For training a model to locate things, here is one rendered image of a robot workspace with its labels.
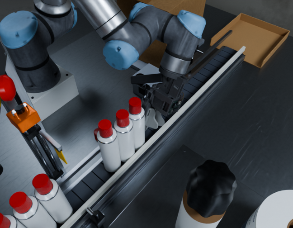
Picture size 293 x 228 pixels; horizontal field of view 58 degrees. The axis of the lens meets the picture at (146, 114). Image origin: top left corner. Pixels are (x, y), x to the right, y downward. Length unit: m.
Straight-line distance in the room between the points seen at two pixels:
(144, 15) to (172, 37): 0.09
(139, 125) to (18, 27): 0.46
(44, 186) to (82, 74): 0.67
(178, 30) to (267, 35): 0.85
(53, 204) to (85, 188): 0.16
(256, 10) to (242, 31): 1.10
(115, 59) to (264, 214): 0.47
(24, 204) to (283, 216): 0.53
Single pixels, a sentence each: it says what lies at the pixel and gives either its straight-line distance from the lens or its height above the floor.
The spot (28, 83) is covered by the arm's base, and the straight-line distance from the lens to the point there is 0.99.
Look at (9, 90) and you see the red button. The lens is 0.41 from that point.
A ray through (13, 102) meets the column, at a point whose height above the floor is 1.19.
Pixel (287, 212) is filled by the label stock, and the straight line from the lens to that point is 0.67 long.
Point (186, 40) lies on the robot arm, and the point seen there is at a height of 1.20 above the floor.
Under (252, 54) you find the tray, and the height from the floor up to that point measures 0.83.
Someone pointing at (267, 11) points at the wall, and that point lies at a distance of 2.53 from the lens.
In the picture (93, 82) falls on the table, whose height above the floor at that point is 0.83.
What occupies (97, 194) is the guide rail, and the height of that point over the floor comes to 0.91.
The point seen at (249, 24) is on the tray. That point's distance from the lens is 1.54.
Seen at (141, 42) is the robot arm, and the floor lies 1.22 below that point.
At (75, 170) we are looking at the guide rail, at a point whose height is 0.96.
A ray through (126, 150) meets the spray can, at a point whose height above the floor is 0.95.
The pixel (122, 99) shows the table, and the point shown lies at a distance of 1.04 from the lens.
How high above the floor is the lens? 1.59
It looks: 50 degrees down
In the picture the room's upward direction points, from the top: straight up
